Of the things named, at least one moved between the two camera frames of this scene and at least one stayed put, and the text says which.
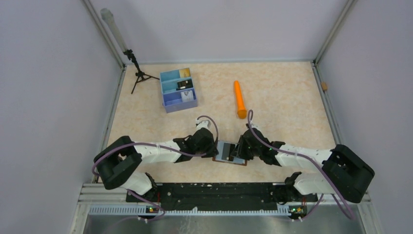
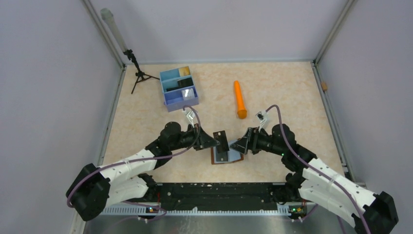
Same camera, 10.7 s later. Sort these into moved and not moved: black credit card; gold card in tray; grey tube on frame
Moved: black credit card
Not moved: gold card in tray; grey tube on frame
